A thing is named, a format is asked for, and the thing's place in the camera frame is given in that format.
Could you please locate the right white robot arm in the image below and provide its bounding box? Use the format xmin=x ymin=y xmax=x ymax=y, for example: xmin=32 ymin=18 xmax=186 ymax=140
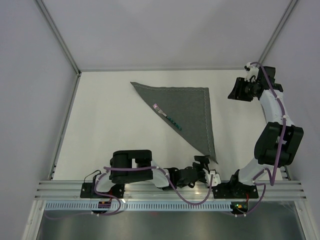
xmin=228 ymin=62 xmax=304 ymax=198

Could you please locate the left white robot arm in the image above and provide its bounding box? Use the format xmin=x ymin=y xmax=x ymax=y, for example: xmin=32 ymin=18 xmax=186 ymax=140
xmin=91 ymin=150 xmax=214 ymax=198

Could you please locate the aluminium frame post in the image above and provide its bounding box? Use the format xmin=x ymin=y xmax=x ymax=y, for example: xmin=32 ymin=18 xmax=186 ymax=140
xmin=258 ymin=0 xmax=300 ymax=64
xmin=34 ymin=0 xmax=81 ymax=77

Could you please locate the left aluminium frame post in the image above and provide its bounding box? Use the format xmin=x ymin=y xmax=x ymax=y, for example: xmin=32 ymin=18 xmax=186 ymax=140
xmin=34 ymin=0 xmax=81 ymax=77

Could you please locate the black mounting plate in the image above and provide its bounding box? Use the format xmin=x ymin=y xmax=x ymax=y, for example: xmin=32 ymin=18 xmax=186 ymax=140
xmin=80 ymin=182 xmax=125 ymax=199
xmin=212 ymin=182 xmax=259 ymax=199

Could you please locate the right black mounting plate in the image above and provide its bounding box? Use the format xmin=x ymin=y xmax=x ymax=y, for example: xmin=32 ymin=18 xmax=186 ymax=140
xmin=212 ymin=182 xmax=259 ymax=199

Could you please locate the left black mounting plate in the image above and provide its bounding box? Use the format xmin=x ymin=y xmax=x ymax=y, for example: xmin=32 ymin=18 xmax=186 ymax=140
xmin=80 ymin=182 xmax=125 ymax=199

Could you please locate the right aluminium frame post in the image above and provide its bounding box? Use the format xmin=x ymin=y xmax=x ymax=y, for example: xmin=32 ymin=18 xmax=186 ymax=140
xmin=258 ymin=0 xmax=300 ymax=64

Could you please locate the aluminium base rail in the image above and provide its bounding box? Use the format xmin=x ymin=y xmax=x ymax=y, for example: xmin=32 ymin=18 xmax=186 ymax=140
xmin=34 ymin=180 xmax=307 ymax=202

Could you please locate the white slotted cable duct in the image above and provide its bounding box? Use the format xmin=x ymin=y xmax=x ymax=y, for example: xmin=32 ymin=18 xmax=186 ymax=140
xmin=45 ymin=200 xmax=232 ymax=212

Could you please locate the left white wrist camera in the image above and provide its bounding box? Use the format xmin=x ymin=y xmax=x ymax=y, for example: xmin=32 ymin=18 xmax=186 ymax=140
xmin=203 ymin=169 xmax=222 ymax=187

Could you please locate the fork with green handle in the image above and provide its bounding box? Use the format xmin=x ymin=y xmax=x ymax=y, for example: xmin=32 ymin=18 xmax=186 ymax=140
xmin=152 ymin=103 xmax=182 ymax=131

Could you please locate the grey cloth napkin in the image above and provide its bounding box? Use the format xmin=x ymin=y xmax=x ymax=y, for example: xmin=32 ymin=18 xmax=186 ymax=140
xmin=131 ymin=81 xmax=218 ymax=163

